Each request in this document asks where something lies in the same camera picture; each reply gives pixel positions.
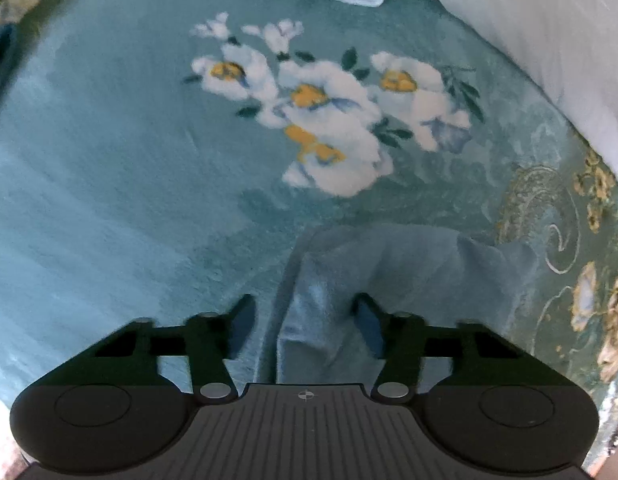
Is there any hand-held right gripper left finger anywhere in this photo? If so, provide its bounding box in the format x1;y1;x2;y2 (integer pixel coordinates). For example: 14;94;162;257
89;293;260;404

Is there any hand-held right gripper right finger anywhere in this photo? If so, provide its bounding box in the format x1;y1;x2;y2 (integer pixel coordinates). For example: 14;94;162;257
351;292;520;404

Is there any blue shirt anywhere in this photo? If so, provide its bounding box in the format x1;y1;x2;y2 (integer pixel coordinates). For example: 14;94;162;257
259;224;537;386

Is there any grey daisy print duvet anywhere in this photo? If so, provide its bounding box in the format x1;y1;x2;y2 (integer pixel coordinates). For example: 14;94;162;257
396;0;618;188

